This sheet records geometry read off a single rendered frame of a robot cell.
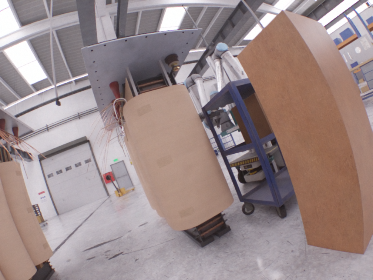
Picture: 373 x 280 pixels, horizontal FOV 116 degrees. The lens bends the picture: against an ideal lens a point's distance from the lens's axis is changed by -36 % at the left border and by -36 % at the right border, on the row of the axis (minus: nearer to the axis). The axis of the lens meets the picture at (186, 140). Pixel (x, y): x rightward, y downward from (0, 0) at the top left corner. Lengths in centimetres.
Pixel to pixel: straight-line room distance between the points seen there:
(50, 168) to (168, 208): 1517
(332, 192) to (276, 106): 38
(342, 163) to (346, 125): 12
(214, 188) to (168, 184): 29
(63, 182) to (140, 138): 1462
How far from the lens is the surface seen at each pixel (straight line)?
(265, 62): 72
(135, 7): 1122
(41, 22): 1167
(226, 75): 247
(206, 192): 114
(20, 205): 189
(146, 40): 120
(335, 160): 67
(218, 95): 119
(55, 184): 1587
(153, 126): 109
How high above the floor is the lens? 62
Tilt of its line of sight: 4 degrees up
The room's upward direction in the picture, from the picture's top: 23 degrees counter-clockwise
